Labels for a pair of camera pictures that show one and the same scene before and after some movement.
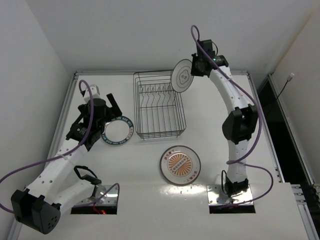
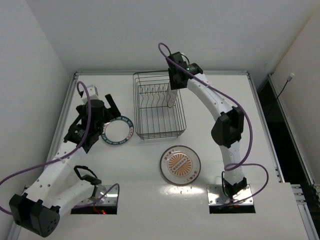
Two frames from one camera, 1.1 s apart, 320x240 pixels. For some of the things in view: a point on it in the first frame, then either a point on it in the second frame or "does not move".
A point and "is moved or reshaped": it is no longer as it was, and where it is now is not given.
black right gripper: x=195 y=66 -> x=176 y=78
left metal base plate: x=105 y=195 does not move
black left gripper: x=110 y=110 does not move
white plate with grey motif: x=181 y=77 is moved or reshaped
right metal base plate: x=217 y=195 does not move
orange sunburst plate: x=180 y=165 does not move
